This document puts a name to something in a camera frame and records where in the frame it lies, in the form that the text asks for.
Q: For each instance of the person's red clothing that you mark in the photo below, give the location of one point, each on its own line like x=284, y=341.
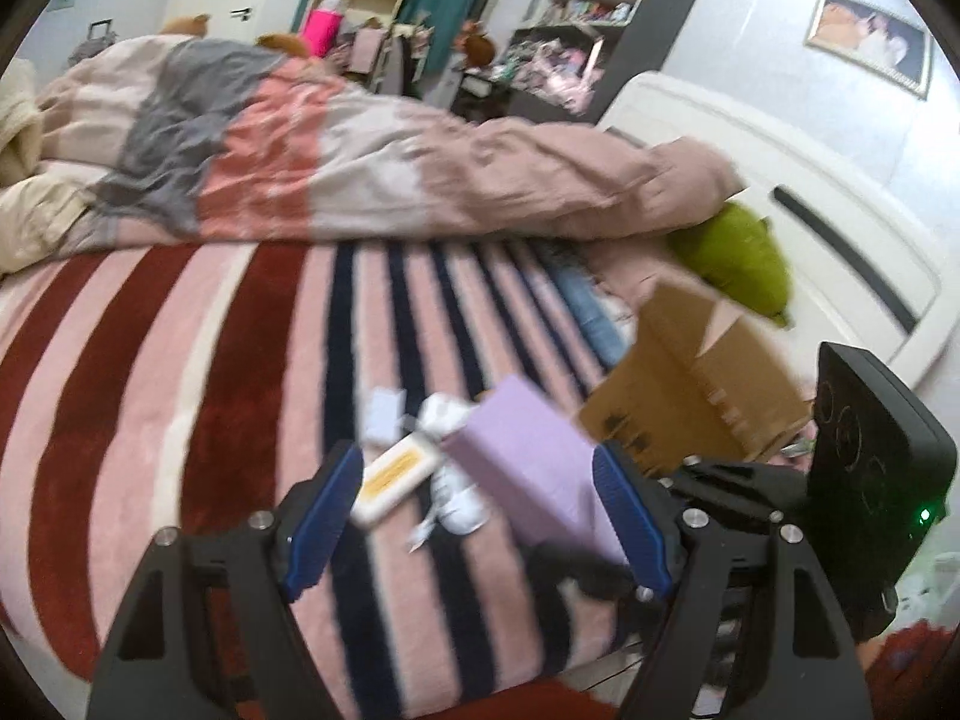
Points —
x=525, y=701

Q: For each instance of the grey suitcase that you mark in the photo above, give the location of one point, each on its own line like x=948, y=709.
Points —
x=94, y=41

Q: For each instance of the bright pink container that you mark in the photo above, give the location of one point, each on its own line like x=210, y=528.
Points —
x=322, y=28

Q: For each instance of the green plush toy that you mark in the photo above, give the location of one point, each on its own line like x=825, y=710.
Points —
x=739, y=259

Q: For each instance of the white bed headboard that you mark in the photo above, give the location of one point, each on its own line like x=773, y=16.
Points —
x=825, y=187

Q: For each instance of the white and yellow flat box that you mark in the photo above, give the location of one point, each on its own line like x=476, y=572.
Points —
x=391, y=481

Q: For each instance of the person's right forearm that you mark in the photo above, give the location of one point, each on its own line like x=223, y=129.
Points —
x=911, y=671

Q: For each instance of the brown plush toy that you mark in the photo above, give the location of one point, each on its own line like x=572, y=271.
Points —
x=186, y=24
x=283, y=43

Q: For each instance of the pink and grey duvet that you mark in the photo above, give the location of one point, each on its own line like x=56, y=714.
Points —
x=337, y=165

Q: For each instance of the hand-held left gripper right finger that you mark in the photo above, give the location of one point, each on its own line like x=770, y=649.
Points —
x=630, y=517

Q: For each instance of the framed wall picture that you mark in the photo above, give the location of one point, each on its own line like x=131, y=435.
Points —
x=870, y=37

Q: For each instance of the small white card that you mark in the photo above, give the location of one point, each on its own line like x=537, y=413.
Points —
x=384, y=414

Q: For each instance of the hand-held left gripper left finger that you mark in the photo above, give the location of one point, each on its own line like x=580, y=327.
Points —
x=324, y=517

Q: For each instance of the red and pink striped blanket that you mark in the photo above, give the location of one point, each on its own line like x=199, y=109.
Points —
x=187, y=390

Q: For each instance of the lilac rectangular box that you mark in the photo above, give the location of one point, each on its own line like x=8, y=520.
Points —
x=525, y=457

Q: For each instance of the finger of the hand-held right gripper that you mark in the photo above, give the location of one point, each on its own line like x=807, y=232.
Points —
x=739, y=487

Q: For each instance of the brown cardboard box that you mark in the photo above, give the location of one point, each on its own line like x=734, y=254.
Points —
x=690, y=382

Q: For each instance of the blue denim cloth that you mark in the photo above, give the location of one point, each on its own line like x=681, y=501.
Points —
x=592, y=307

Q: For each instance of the cream pillow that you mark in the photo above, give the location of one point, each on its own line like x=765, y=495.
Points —
x=30, y=187

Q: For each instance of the dark bookshelf with books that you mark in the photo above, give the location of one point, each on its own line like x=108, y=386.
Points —
x=592, y=15

